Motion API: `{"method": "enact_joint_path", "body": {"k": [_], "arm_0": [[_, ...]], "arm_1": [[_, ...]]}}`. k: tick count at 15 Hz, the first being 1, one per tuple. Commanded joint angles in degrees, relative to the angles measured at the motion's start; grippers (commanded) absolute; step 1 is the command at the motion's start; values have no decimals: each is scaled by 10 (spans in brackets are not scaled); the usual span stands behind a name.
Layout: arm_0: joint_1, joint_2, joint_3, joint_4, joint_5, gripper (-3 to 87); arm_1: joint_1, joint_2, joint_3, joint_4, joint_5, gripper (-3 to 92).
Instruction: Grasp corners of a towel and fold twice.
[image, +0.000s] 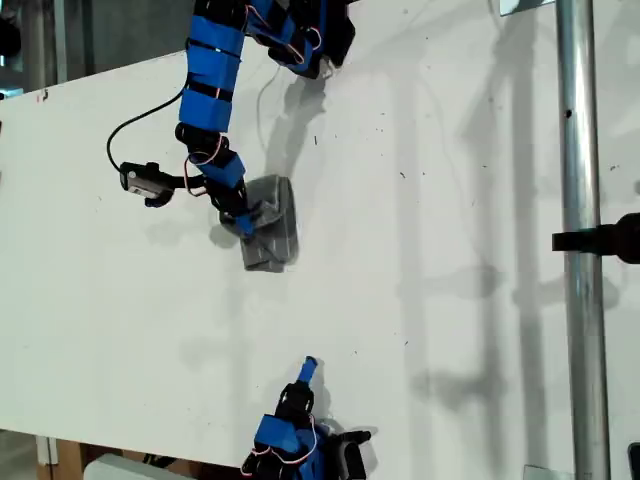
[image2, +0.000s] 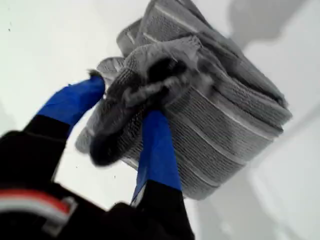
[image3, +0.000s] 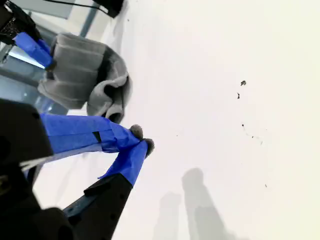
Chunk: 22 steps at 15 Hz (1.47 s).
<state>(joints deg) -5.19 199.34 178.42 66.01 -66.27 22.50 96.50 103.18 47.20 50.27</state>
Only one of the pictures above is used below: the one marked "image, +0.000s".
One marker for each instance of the wooden table leg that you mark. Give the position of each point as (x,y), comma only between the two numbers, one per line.
(67,460)

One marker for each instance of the white box under table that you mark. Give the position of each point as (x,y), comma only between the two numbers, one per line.
(130,470)

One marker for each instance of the grey striped towel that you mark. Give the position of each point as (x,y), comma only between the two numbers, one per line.
(280,225)

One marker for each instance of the steel post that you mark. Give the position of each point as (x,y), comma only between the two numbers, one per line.
(580,150)

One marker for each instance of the dark object at table edge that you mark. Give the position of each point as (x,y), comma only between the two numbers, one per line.
(635,462)

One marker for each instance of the round black background object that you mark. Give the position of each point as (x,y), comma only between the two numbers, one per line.
(9,36)

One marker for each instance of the black clamp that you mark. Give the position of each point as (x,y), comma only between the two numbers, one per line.
(600,239)

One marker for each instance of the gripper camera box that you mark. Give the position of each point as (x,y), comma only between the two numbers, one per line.
(140,180)
(355,455)

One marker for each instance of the camera black stalk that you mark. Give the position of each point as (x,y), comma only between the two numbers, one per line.
(187,182)

